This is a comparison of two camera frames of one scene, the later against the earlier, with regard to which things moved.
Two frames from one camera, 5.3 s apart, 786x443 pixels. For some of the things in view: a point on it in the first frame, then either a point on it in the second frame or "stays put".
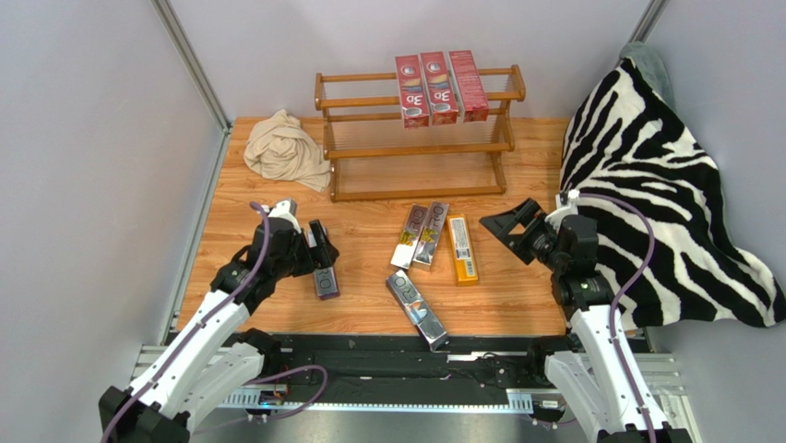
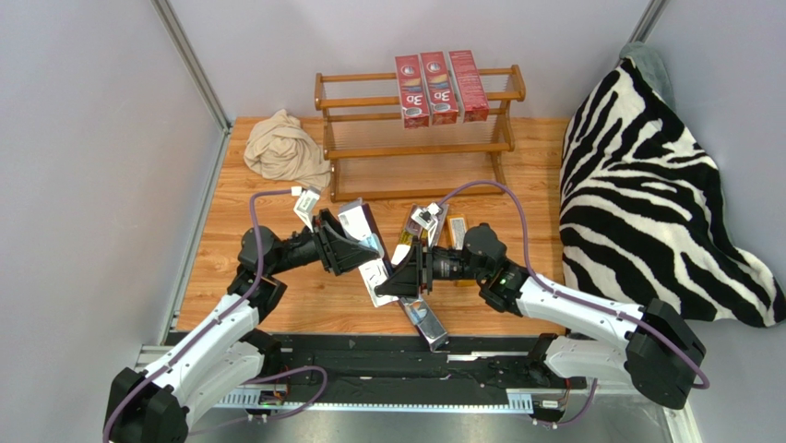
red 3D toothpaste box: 412,89 stays put
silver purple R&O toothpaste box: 417,309 stays put
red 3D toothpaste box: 440,96 stays put
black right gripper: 529,231 → 421,269
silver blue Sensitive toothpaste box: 326,281 → 362,220
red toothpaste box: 470,93 stays put
